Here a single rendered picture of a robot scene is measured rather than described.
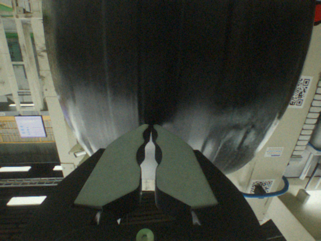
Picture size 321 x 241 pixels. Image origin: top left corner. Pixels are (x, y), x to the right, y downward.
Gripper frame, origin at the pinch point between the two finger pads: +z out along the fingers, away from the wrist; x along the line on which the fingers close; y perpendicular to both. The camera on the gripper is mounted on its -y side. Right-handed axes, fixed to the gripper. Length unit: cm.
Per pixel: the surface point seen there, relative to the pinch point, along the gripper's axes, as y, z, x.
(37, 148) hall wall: 639, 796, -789
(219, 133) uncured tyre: 1.3, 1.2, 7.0
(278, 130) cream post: 11.1, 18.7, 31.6
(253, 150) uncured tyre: 4.3, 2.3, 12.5
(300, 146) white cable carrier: 16.4, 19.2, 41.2
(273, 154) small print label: 18.1, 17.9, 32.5
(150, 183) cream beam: 55, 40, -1
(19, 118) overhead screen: 149, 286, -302
